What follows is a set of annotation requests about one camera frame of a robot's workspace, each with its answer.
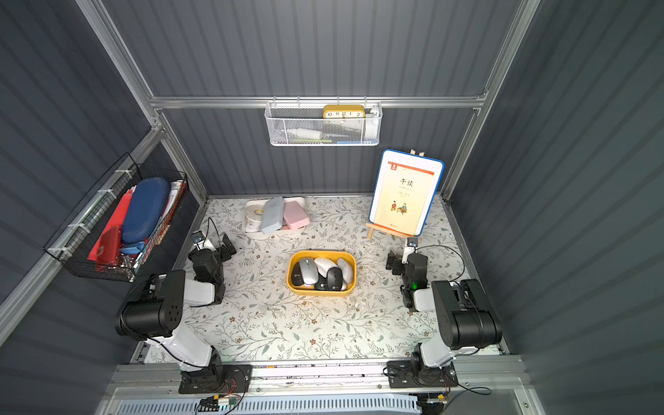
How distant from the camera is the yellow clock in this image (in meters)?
0.88

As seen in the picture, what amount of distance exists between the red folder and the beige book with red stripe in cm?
80

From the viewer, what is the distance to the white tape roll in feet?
3.54

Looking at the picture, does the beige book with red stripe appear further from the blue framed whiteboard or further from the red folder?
the red folder

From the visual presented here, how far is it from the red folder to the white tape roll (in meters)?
0.43

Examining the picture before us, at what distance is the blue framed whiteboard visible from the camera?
2.83 feet
